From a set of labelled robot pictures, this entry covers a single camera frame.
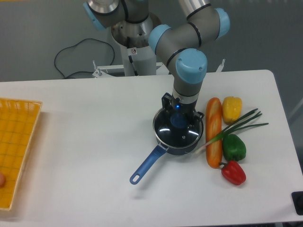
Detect red bell pepper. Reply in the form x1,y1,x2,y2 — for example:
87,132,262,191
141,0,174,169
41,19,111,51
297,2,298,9
219,160,246,186

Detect black cable on floor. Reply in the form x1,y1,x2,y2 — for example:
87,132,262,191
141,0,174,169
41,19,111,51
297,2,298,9
54,38,116,79

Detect green spring onion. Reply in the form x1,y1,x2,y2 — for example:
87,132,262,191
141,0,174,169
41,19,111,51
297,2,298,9
194,108,269,154

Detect green bell pepper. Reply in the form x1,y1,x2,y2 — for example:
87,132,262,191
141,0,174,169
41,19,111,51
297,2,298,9
223,134,247,161

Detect orange baguette bread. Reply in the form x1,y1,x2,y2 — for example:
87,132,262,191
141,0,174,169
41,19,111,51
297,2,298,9
205,97,223,169

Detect glass pot lid blue knob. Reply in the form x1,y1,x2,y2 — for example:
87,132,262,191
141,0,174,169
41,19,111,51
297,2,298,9
153,109,204,148

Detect black device at table edge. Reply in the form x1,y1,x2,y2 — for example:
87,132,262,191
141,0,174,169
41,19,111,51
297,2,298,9
291,191,303,216

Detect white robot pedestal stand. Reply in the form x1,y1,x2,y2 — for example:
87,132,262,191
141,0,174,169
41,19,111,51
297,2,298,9
92,14,226,78

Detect blue saucepan with handle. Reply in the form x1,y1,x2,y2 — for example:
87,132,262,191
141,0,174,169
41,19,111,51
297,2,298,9
129,106,205,185

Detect yellow bell pepper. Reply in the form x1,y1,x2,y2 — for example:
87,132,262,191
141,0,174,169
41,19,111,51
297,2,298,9
222,96,242,124

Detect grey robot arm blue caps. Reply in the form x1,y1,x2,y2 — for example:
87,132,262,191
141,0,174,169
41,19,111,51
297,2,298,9
83,0,230,128

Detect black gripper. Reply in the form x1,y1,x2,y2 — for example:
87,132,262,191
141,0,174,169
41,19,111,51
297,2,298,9
161,93,205,129

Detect yellow woven basket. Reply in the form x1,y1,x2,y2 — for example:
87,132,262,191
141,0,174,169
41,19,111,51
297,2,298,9
0,98,43,211

